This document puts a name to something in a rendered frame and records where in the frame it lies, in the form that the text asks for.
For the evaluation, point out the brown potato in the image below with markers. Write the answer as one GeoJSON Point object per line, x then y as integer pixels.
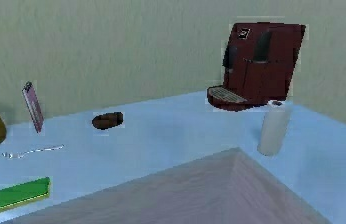
{"type": "Point", "coordinates": [107, 120]}

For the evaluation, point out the dark red coffee machine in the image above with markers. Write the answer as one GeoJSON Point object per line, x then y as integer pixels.
{"type": "Point", "coordinates": [264, 73]}

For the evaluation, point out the white paper towel roll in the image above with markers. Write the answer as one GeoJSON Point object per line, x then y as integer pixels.
{"type": "Point", "coordinates": [274, 130]}

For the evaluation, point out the green sponge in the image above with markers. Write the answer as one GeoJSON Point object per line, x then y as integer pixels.
{"type": "Point", "coordinates": [19, 195]}

